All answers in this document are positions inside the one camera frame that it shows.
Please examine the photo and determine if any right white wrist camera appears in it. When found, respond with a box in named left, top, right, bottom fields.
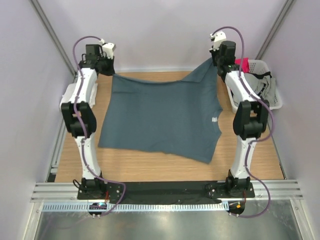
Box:
left=209, top=31, right=227, bottom=52

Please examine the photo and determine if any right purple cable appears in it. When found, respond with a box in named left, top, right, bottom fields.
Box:
left=209, top=25, right=276, bottom=218

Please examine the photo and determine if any right aluminium corner post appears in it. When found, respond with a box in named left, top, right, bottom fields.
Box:
left=255, top=0, right=296, bottom=60

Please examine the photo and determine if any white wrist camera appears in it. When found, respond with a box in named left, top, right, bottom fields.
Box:
left=99, top=38, right=116, bottom=60
left=209, top=31, right=227, bottom=52

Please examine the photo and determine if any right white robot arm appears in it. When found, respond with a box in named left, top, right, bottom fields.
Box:
left=207, top=40, right=269, bottom=199

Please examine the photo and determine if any red t-shirt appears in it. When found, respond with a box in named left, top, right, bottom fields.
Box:
left=235, top=57, right=250, bottom=73

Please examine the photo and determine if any white slotted cable duct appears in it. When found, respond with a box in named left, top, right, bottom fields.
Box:
left=42, top=201, right=229, bottom=212

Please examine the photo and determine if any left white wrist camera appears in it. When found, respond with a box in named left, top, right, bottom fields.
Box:
left=99, top=38, right=116, bottom=60

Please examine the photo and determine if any purple cable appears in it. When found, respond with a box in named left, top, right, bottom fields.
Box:
left=71, top=35, right=127, bottom=217
left=209, top=25, right=276, bottom=218

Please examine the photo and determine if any left aluminium corner post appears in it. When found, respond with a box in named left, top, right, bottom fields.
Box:
left=28, top=0, right=76, bottom=77

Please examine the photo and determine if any aluminium corner post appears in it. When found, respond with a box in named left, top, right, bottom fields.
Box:
left=255, top=0, right=296, bottom=60
left=28, top=0, right=76, bottom=77

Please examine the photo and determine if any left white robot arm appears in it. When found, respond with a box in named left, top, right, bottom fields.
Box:
left=60, top=42, right=116, bottom=200

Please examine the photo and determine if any grey t-shirt black trim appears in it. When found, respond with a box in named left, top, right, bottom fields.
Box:
left=244, top=71, right=276, bottom=107

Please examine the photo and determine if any blue-grey t-shirt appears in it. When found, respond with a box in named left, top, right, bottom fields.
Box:
left=98, top=59, right=222, bottom=164

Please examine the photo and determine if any white plastic laundry basket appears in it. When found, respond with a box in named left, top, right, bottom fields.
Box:
left=226, top=59, right=284, bottom=115

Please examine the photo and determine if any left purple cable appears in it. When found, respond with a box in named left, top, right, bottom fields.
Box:
left=71, top=35, right=127, bottom=217

